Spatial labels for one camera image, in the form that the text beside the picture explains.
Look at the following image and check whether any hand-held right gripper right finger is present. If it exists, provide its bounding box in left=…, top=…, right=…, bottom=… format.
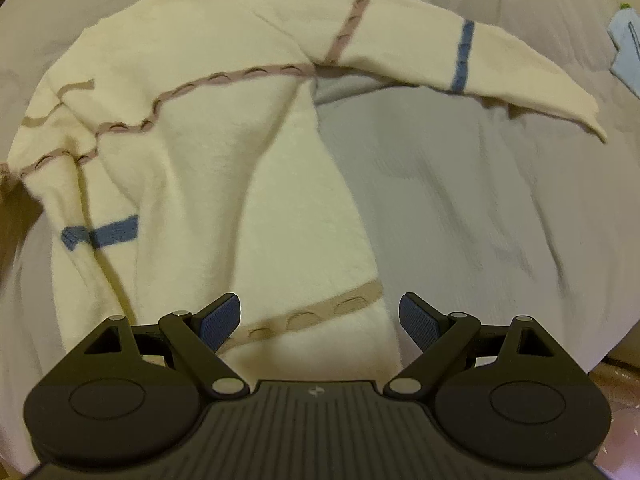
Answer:
left=382, top=292, right=558, bottom=401

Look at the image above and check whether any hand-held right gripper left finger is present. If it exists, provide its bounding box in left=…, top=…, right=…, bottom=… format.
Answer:
left=82, top=293, right=251, bottom=401

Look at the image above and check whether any cream knit sweater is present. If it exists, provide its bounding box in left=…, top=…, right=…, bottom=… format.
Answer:
left=0, top=0, right=608, bottom=383

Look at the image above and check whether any grey bed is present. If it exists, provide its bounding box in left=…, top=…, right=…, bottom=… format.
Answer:
left=0, top=0, right=640, bottom=480

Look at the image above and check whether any light blue cloth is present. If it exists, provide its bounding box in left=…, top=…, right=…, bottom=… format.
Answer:
left=607, top=7, right=640, bottom=98

